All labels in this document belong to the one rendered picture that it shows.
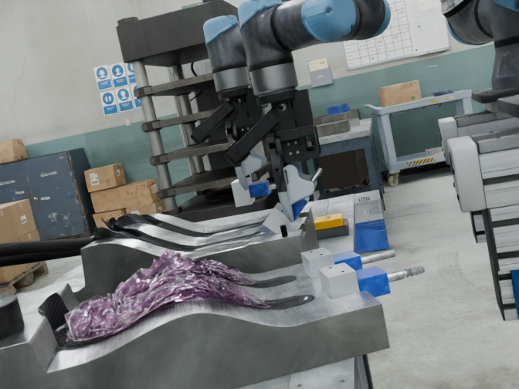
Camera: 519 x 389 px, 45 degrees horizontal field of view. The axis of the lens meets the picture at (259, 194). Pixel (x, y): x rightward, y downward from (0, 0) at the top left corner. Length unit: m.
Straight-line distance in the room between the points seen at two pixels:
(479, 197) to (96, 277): 0.63
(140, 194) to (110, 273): 6.74
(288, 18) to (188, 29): 4.19
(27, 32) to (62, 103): 1.00
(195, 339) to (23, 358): 0.18
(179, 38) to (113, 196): 3.27
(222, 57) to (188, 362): 0.77
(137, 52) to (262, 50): 4.29
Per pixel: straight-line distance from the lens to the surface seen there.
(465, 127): 1.38
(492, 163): 0.89
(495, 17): 1.42
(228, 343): 0.71
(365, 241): 4.35
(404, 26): 7.58
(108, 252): 1.08
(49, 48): 8.65
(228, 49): 1.32
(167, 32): 5.20
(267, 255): 1.01
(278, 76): 1.01
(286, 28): 0.98
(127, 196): 7.89
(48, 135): 8.70
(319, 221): 1.36
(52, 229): 8.27
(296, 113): 1.03
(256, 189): 1.34
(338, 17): 0.95
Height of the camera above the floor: 1.09
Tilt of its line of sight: 7 degrees down
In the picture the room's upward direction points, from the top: 12 degrees counter-clockwise
